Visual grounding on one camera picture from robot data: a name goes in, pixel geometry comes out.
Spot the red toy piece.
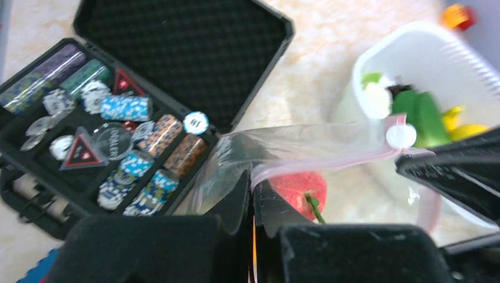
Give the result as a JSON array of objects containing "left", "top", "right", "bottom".
[{"left": 457, "top": 6, "right": 477, "bottom": 31}]

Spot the white toy cauliflower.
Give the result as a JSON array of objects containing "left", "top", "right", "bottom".
[{"left": 361, "top": 73, "right": 393, "bottom": 119}]

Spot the white blue poker chip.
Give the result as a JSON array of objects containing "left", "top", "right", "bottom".
[{"left": 183, "top": 111, "right": 209, "bottom": 136}]

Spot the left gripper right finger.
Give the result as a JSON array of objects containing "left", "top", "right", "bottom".
[{"left": 253, "top": 182, "right": 452, "bottom": 282}]

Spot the orange toy piece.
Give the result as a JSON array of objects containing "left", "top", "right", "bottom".
[{"left": 441, "top": 4, "right": 471, "bottom": 31}]

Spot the black toy grape cluster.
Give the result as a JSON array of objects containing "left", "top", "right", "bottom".
[{"left": 386, "top": 84, "right": 413, "bottom": 98}]

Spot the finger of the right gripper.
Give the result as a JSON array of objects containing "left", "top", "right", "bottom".
[{"left": 395, "top": 127, "right": 499, "bottom": 224}]

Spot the black poker chip case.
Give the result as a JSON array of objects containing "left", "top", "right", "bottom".
[{"left": 1, "top": 1, "right": 294, "bottom": 239}]

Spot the clear pink-dotted zip bag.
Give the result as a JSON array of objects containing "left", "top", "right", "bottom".
[{"left": 186, "top": 114, "right": 441, "bottom": 232}]

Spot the green toy bok choy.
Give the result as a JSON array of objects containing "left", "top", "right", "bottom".
[{"left": 392, "top": 90, "right": 451, "bottom": 148}]

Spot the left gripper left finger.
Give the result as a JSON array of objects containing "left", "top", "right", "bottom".
[{"left": 47, "top": 172, "right": 250, "bottom": 282}]

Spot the white oval plastic basket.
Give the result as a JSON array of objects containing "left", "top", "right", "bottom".
[{"left": 330, "top": 22, "right": 499, "bottom": 230}]

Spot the yellow toy bell pepper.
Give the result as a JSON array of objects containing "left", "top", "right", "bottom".
[{"left": 441, "top": 106, "right": 465, "bottom": 133}]

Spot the pink toy peach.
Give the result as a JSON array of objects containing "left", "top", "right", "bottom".
[{"left": 269, "top": 172, "right": 328, "bottom": 224}]

